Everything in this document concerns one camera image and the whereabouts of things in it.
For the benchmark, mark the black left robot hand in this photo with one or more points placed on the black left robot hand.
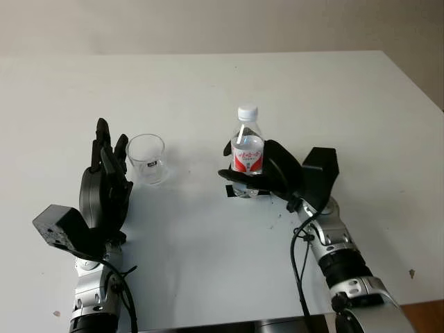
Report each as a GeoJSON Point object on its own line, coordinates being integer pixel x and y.
{"type": "Point", "coordinates": [100, 197]}

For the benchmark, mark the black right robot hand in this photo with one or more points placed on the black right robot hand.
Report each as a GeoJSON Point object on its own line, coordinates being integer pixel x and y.
{"type": "Point", "coordinates": [281, 170]}

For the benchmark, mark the clear plastic water bottle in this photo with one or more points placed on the clear plastic water bottle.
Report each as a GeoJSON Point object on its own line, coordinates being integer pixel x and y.
{"type": "Point", "coordinates": [247, 152]}

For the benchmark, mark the clear glass cup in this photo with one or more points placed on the clear glass cup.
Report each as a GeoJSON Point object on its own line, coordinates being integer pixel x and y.
{"type": "Point", "coordinates": [147, 163]}

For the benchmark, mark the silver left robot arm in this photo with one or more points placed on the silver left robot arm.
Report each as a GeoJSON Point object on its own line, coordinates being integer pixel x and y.
{"type": "Point", "coordinates": [90, 291]}

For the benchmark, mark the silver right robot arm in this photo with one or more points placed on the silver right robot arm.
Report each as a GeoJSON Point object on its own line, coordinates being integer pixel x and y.
{"type": "Point", "coordinates": [340, 249]}

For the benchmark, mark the dark robot torso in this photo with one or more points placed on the dark robot torso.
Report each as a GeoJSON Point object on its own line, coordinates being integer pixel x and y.
{"type": "Point", "coordinates": [249, 326]}

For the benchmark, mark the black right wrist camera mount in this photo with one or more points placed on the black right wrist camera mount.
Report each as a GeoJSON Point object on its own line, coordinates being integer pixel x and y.
{"type": "Point", "coordinates": [320, 173]}

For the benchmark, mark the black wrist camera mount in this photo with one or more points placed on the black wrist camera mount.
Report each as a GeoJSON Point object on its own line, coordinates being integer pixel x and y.
{"type": "Point", "coordinates": [320, 173]}
{"type": "Point", "coordinates": [59, 225]}

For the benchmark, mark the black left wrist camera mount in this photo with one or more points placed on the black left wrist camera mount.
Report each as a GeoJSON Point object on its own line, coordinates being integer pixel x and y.
{"type": "Point", "coordinates": [59, 225]}

